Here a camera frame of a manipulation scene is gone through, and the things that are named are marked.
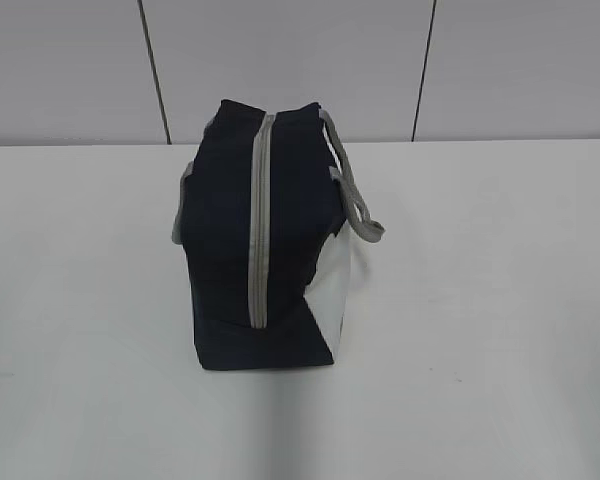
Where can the navy and white lunch bag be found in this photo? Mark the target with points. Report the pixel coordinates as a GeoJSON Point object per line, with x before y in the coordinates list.
{"type": "Point", "coordinates": [267, 211]}

